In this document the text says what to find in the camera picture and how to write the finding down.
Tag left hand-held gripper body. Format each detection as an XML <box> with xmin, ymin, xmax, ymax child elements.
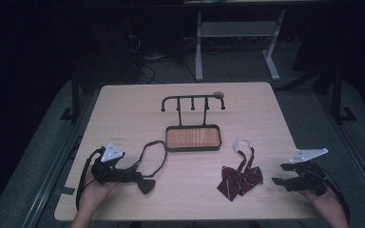
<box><xmin>90</xmin><ymin>141</ymin><xmax>126</xmax><ymax>185</ymax></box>

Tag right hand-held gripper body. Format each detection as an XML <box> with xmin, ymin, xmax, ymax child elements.
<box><xmin>288</xmin><ymin>147</ymin><xmax>329</xmax><ymax>196</ymax></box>

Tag black rack with wooden tray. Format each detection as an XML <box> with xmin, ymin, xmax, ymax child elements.
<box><xmin>161</xmin><ymin>94</ymin><xmax>226</xmax><ymax>153</ymax></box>

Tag person's right hand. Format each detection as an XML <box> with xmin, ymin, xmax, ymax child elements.
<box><xmin>298</xmin><ymin>185</ymin><xmax>341</xmax><ymax>214</ymax></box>

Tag person's left hand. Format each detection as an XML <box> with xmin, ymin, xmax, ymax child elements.
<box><xmin>81</xmin><ymin>166</ymin><xmax>119</xmax><ymax>210</ymax></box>

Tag striped red bow tie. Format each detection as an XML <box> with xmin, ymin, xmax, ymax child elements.
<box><xmin>216</xmin><ymin>137</ymin><xmax>264</xmax><ymax>202</ymax></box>

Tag black metal stand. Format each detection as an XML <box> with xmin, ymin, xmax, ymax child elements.
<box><xmin>328</xmin><ymin>63</ymin><xmax>358</xmax><ymax>124</ymax></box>
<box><xmin>60</xmin><ymin>53</ymin><xmax>84</xmax><ymax>124</ymax></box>

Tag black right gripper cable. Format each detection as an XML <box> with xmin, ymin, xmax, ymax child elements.
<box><xmin>308</xmin><ymin>169</ymin><xmax>352</xmax><ymax>224</ymax></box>

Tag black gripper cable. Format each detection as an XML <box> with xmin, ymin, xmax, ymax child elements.
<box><xmin>308</xmin><ymin>169</ymin><xmax>352</xmax><ymax>224</ymax></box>
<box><xmin>75</xmin><ymin>146</ymin><xmax>106</xmax><ymax>211</ymax></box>

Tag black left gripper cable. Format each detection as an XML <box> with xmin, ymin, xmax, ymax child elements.
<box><xmin>75</xmin><ymin>146</ymin><xmax>106</xmax><ymax>211</ymax></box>

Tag black floor cables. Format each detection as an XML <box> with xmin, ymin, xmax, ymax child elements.
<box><xmin>125</xmin><ymin>31</ymin><xmax>198</xmax><ymax>85</ymax></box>

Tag white metal desk frame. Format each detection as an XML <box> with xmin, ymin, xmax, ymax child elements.
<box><xmin>194</xmin><ymin>9</ymin><xmax>287</xmax><ymax>83</ymax></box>

